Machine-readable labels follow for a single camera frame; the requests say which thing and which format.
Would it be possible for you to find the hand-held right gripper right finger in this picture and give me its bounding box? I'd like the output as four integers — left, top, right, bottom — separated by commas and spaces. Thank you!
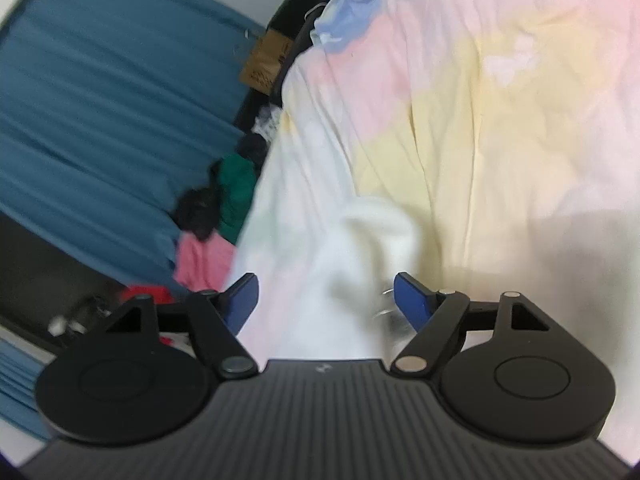
390, 272, 553, 376

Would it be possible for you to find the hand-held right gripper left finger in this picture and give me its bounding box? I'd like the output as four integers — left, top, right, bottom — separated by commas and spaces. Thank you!
102, 273, 259, 380

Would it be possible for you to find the white garment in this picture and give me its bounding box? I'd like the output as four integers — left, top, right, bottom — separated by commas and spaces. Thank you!
280, 195, 441, 361

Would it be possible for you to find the pink cloth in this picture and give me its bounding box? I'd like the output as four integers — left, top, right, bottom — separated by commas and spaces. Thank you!
174, 232, 238, 293

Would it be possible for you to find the red cloth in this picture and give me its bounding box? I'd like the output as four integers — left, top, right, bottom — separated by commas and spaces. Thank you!
120, 285, 176, 306

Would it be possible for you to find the green cloth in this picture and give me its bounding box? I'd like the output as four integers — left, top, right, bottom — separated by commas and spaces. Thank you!
217, 155, 258, 243

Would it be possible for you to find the black and white patterned cloth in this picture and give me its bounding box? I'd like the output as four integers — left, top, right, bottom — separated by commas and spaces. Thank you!
251, 106, 282, 142

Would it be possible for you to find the pastel tie-dye bedsheet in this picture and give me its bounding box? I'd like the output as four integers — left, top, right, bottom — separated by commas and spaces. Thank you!
230, 0, 640, 361

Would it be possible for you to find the blue curtain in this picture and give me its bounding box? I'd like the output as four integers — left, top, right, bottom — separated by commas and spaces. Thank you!
0, 337, 58, 441
0, 0, 268, 291

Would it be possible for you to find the brown cardboard box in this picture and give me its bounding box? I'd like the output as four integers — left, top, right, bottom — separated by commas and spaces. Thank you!
239, 29, 296, 93

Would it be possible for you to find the black chair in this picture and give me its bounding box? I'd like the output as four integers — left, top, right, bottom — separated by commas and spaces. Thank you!
232, 0, 336, 136

